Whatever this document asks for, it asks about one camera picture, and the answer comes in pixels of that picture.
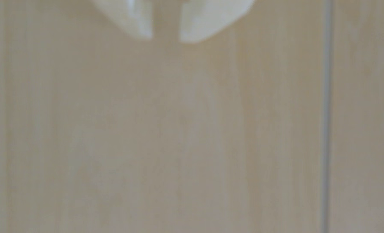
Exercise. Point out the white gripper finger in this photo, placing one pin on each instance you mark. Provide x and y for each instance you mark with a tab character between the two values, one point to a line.
208	17
130	14

